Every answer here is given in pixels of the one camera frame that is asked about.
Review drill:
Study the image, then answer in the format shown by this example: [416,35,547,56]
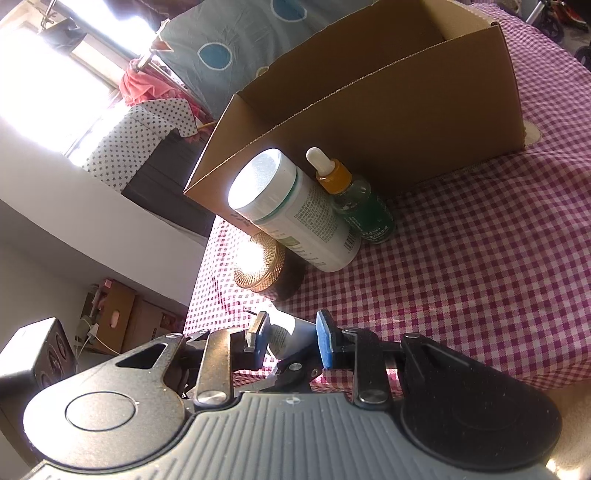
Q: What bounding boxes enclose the large white bottle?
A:
[228,148,362,273]

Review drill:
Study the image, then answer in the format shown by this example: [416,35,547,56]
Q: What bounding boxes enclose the printed cardboard carton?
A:
[121,296,179,354]

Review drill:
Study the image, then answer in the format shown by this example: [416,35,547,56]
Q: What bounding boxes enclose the white star-dotted cloth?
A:
[82,99,200,193]

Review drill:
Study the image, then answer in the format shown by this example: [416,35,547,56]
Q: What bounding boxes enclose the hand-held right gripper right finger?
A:
[315,310,468,408]

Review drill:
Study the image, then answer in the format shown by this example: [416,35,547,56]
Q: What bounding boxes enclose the metal railing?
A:
[129,18,186,75]

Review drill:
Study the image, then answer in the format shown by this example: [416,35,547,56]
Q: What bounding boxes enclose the white wall charger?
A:
[265,314,320,361]

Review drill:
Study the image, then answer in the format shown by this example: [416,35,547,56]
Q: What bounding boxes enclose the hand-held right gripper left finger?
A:
[115,311,271,409]

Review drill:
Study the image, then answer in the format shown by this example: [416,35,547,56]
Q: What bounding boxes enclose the plain cardboard carton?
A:
[98,278,138,354]

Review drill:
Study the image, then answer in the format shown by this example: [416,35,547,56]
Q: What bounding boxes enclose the dark cabinet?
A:
[122,129,219,239]

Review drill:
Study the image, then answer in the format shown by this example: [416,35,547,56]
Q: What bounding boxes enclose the green dropper bottle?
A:
[306,147,396,244]

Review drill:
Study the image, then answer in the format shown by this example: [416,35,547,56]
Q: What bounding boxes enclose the brown cardboard box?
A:
[184,0,527,232]

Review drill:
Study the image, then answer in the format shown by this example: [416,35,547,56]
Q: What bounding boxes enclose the blue printed blanket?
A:
[161,0,384,136]

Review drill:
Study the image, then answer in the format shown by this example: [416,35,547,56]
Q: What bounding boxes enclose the white cable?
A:
[73,322,122,358]

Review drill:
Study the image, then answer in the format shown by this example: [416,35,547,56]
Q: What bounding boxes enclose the pink garment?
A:
[119,69,208,121]

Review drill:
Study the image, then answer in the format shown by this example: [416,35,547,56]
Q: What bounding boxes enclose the red kids tricycle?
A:
[522,0,591,47]

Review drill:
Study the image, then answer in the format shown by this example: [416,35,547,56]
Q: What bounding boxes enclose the purple checkered tablecloth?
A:
[184,0,591,403]

